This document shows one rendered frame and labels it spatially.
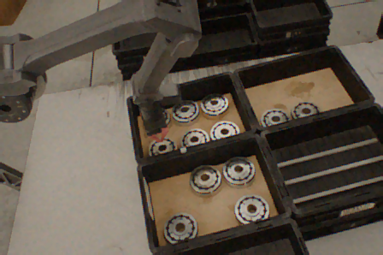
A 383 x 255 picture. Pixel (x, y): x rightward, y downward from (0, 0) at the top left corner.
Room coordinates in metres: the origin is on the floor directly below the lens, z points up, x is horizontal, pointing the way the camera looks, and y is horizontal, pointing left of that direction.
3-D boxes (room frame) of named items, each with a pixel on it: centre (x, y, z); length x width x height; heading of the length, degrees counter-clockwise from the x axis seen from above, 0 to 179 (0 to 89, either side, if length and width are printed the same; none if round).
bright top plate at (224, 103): (0.96, -0.10, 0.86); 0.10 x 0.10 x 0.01
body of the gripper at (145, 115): (0.81, 0.11, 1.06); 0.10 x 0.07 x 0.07; 9
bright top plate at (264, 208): (0.52, -0.12, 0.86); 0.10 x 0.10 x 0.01
